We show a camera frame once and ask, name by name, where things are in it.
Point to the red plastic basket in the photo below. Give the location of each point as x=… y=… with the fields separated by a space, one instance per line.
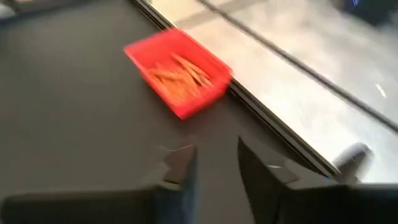
x=149 y=49

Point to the orange crayon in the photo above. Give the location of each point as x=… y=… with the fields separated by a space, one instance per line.
x=174 y=84
x=192 y=70

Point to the black table mat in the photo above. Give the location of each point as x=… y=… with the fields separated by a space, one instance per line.
x=77 y=109

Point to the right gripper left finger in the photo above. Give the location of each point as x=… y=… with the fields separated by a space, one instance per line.
x=124 y=207

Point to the dark floor bin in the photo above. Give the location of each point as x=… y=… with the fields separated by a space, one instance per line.
x=370 y=9

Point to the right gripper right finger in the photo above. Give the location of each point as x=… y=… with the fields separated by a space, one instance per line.
x=311 y=205

